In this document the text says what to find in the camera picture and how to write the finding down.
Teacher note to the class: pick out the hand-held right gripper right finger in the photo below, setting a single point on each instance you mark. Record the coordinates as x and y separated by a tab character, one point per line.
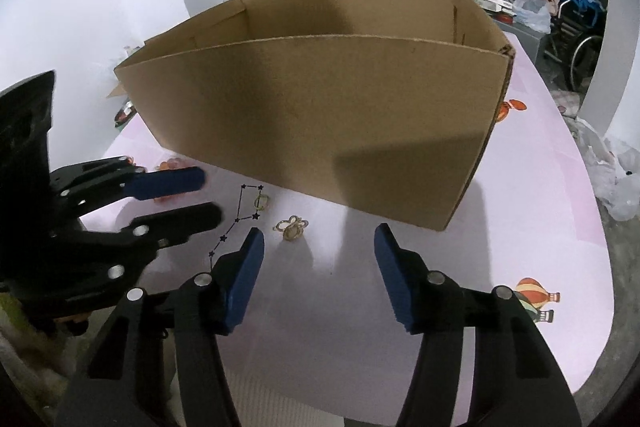
395	282

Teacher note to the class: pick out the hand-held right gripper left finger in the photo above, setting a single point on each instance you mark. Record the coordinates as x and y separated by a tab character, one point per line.
245	282

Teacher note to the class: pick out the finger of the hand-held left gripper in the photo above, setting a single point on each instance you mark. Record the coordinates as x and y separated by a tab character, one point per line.
185	219
170	182

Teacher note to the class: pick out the large brown cardboard box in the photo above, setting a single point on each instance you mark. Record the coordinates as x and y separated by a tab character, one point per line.
300	117

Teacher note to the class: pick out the metal pot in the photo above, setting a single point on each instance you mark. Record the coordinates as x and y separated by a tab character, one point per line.
123	116

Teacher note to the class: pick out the pink printed tablecloth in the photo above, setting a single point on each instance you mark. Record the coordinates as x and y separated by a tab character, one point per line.
525	207

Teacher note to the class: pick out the crumpled white plastic sheet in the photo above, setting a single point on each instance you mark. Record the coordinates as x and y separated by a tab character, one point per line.
612	177

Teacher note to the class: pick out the grey cabinet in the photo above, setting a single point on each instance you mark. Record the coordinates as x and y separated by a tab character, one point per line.
525	42

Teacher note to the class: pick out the wheelchair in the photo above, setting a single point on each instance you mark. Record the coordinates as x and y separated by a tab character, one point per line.
575	47

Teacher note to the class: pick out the white flat box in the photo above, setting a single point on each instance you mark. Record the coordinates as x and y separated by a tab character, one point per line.
492	2

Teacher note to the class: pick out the white plastic shopping bag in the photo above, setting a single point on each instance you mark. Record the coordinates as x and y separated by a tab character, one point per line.
532	12

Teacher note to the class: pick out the blue bag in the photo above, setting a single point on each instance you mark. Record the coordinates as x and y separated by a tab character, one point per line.
582	2

